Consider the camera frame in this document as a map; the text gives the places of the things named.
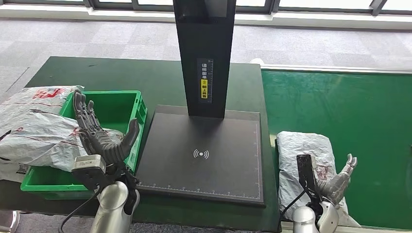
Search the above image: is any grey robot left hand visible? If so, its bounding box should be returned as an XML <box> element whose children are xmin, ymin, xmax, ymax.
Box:
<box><xmin>72</xmin><ymin>90</ymin><xmax>140</xmax><ymax>166</ymax></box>

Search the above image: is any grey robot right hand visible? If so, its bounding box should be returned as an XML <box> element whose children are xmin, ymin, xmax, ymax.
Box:
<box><xmin>317</xmin><ymin>153</ymin><xmax>358</xmax><ymax>206</ymax></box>

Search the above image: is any grey parcel bag red print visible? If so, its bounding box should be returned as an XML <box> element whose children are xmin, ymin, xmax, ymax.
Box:
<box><xmin>276</xmin><ymin>131</ymin><xmax>361</xmax><ymax>229</ymax></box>
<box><xmin>0</xmin><ymin>107</ymin><xmax>126</xmax><ymax>173</ymax></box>

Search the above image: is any large white printed parcel bag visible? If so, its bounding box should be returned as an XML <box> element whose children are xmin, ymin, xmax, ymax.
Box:
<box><xmin>0</xmin><ymin>85</ymin><xmax>85</xmax><ymax>183</ymax></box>

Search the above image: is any black inbound scanner machine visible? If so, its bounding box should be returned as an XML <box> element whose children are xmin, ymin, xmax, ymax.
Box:
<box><xmin>135</xmin><ymin>0</ymin><xmax>266</xmax><ymax>206</ymax></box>

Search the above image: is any green plastic crate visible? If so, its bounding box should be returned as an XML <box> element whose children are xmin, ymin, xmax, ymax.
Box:
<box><xmin>20</xmin><ymin>90</ymin><xmax>148</xmax><ymax>200</ymax></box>

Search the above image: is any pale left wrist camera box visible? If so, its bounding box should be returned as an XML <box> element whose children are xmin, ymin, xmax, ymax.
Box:
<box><xmin>71</xmin><ymin>155</ymin><xmax>107</xmax><ymax>191</ymax></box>

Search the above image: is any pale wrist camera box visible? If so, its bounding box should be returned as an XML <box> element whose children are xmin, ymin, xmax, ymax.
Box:
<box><xmin>296</xmin><ymin>154</ymin><xmax>319</xmax><ymax>197</ymax></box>
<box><xmin>71</xmin><ymin>155</ymin><xmax>107</xmax><ymax>191</ymax></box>

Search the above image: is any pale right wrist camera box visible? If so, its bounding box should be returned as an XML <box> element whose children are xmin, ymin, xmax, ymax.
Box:
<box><xmin>296</xmin><ymin>154</ymin><xmax>319</xmax><ymax>197</ymax></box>

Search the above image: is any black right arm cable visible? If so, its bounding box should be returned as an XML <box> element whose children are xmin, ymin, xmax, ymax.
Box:
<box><xmin>279</xmin><ymin>189</ymin><xmax>307</xmax><ymax>222</ymax></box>

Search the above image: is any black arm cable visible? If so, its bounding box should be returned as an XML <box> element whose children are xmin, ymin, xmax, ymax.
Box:
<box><xmin>60</xmin><ymin>189</ymin><xmax>101</xmax><ymax>233</ymax></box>
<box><xmin>279</xmin><ymin>189</ymin><xmax>307</xmax><ymax>222</ymax></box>

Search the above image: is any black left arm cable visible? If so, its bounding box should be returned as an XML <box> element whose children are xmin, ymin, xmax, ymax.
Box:
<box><xmin>60</xmin><ymin>189</ymin><xmax>101</xmax><ymax>233</ymax></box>

